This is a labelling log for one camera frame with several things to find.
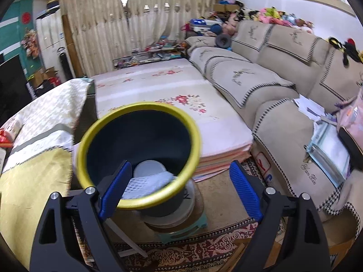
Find white foam fruit net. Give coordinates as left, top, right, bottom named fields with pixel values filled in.
left=122, top=171, right=175, bottom=199

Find papers on sofa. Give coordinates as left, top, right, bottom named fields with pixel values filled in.
left=294, top=95, right=350, bottom=188

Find black yellow plush toy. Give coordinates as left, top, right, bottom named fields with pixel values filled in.
left=328, top=37, right=362, bottom=68

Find white plastic lid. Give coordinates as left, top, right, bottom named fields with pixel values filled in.
left=133, top=160, right=167, bottom=178

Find yellow rimmed dark trash bin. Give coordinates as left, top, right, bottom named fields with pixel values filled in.
left=76, top=102, right=201, bottom=220

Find dark round cushion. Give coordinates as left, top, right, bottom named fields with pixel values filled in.
left=215, top=34, right=232, bottom=49

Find pile of plush toys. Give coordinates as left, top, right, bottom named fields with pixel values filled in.
left=181, top=0, right=314, bottom=37

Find pink bag on sofa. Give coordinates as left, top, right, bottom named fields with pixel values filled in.
left=337, top=88, right=362, bottom=138

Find red snack wrapper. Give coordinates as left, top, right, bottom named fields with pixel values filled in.
left=0, top=128, right=13, bottom=149

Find low shelf with toys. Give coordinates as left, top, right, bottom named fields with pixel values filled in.
left=113, top=37, right=186, bottom=70

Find beige sectional sofa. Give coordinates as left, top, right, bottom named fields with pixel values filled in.
left=186, top=21, right=362, bottom=238

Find black tower fan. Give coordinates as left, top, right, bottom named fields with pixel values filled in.
left=57, top=47, right=73, bottom=81

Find stacked cardboard boxes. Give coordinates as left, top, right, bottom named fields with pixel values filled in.
left=213, top=0, right=244, bottom=13

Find beige lace curtains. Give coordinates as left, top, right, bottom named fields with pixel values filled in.
left=59, top=0, right=213, bottom=76

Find black television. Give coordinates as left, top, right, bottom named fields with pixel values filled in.
left=0, top=55, right=32, bottom=126

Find floral cream floor mat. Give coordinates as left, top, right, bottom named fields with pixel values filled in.
left=92, top=59, right=253, bottom=179

